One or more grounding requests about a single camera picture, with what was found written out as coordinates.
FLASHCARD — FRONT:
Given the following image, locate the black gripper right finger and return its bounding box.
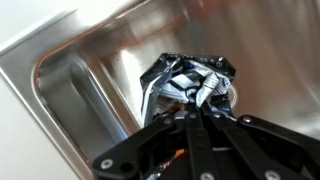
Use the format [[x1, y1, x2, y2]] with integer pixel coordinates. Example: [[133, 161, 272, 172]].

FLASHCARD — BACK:
[[199, 94, 320, 180]]

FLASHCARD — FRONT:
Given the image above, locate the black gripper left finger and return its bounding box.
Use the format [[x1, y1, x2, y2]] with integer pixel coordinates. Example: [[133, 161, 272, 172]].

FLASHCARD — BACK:
[[91, 110, 188, 180]]

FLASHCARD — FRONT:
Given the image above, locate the black foil snack packet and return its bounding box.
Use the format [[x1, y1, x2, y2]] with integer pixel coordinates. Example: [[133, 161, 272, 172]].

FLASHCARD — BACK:
[[139, 52, 237, 180]]

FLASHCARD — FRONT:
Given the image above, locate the stainless steel sink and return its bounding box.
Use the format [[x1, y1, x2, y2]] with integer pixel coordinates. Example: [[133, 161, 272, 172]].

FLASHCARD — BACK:
[[0, 0, 320, 180]]

